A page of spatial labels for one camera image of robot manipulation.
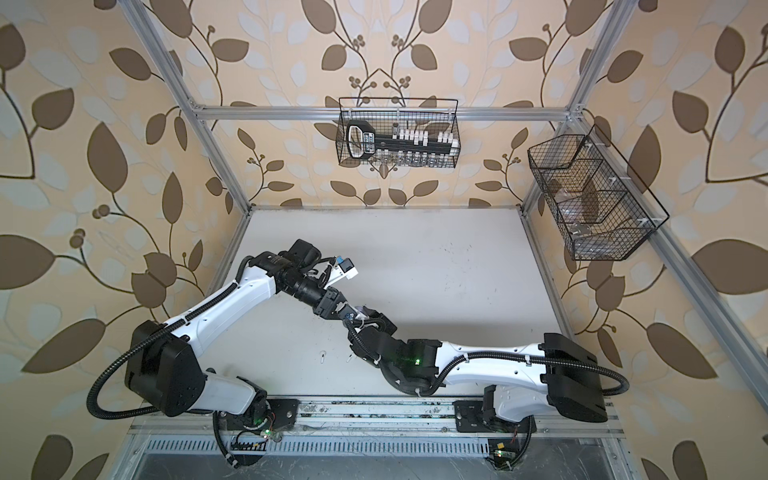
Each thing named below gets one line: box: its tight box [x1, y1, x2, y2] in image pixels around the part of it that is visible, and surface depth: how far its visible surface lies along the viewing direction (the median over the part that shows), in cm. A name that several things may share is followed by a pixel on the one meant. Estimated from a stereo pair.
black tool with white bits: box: [346, 120, 460, 159], surface depth 84 cm
